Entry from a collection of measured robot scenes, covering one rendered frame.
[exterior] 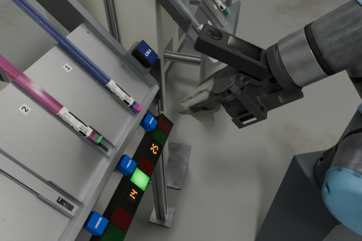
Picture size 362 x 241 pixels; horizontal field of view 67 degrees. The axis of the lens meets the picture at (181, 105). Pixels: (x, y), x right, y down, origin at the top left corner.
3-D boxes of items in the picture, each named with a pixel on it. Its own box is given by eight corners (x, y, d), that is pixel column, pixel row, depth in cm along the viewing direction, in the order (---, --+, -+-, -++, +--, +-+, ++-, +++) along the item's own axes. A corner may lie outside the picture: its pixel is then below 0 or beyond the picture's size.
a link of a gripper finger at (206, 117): (190, 137, 52) (230, 121, 46) (169, 117, 50) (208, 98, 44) (194, 126, 54) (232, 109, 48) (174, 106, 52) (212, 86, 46)
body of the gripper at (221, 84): (235, 131, 46) (306, 105, 39) (203, 97, 43) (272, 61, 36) (241, 101, 52) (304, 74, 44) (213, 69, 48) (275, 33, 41)
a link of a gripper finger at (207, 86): (194, 126, 54) (232, 109, 48) (174, 106, 52) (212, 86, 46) (198, 115, 56) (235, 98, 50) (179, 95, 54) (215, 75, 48)
